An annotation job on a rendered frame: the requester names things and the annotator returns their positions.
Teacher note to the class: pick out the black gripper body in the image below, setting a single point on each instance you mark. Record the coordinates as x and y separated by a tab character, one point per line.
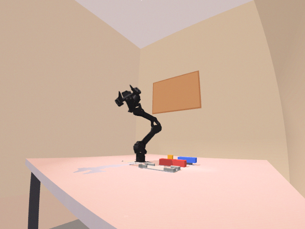
128	99

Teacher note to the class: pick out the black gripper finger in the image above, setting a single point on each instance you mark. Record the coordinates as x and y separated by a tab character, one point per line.
134	89
120	98

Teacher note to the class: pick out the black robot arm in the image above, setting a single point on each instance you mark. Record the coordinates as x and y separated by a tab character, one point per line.
139	146

